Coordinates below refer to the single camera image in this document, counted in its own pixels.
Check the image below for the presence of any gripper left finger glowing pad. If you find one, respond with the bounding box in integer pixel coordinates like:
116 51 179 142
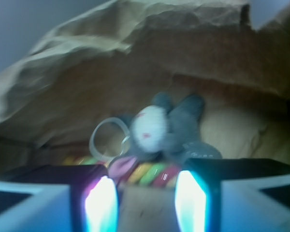
0 164 118 232

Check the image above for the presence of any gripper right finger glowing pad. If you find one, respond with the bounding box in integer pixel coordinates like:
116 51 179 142
174 159 290 232

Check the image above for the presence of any gray plush mouse toy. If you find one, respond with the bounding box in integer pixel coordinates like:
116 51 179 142
88 91 223 182

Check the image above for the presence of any brown paper bag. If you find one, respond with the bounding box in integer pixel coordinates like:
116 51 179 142
0 0 290 232

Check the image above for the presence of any multicolour twisted rope toy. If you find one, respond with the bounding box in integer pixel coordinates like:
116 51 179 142
62 156 181 189

